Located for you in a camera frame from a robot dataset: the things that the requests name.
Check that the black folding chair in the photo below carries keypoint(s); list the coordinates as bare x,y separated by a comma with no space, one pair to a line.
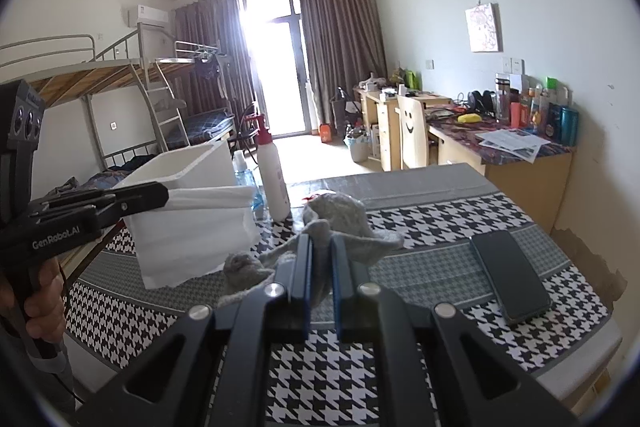
246,127

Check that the black headphones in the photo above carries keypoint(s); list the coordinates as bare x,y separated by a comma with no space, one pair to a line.
482,102

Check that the wall poster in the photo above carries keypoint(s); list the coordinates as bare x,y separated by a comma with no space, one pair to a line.
483,28

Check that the person's left hand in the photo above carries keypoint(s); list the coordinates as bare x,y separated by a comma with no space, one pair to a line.
49,302

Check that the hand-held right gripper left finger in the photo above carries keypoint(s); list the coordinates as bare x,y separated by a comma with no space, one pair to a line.
304,292

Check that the blue patterned quilt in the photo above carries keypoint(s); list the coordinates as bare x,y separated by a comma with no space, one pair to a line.
100,181

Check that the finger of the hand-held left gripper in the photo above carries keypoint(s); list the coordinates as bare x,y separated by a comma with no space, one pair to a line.
70,201
135,201

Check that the grey cloth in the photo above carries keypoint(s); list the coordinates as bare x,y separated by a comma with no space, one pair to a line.
345,217

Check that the houndstooth tablecloth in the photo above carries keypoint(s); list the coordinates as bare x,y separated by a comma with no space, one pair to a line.
450,217

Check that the glass balcony door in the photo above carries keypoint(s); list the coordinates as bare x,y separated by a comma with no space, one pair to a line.
275,67

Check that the grey metal bunk bed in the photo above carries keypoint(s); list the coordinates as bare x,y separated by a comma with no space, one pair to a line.
85,79
205,122

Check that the green bag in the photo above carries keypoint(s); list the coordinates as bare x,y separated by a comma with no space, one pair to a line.
412,80

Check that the white bucket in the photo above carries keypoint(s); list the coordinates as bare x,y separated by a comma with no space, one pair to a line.
356,147

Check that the hanging dark clothes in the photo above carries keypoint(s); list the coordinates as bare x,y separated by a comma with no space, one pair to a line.
212,74

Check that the black bag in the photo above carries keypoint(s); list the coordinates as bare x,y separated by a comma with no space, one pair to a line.
345,109

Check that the black smartphone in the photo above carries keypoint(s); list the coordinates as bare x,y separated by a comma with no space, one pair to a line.
510,277

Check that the white air conditioner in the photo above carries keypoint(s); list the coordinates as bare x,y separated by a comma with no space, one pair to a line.
147,16

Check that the yellow object on desk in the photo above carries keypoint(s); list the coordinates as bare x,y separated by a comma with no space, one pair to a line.
469,118

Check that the printed papers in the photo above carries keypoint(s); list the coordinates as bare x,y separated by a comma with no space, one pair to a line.
512,143

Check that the blue spray bottle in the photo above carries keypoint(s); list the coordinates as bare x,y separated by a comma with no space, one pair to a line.
245,182

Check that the wooden desk with drawers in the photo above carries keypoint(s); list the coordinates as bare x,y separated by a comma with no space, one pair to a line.
385,127

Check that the wooden chair with smiley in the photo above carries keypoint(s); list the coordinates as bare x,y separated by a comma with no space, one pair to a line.
412,132

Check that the white foam box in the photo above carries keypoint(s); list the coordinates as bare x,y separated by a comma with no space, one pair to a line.
185,167

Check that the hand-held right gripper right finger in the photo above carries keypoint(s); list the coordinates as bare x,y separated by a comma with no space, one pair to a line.
339,292

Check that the red snack packet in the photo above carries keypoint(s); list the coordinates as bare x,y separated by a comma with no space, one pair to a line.
312,197

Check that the group of toiletry bottles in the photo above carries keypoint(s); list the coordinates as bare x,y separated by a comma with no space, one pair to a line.
545,112

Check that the brown curtain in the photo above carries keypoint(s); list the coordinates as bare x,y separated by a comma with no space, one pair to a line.
340,52
210,57

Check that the white pump bottle red top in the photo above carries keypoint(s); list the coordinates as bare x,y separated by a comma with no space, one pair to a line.
272,182

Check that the wooden desk with patterned cover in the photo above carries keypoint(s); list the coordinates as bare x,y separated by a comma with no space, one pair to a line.
525,187

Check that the orange box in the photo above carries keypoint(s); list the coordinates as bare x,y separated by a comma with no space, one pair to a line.
325,133

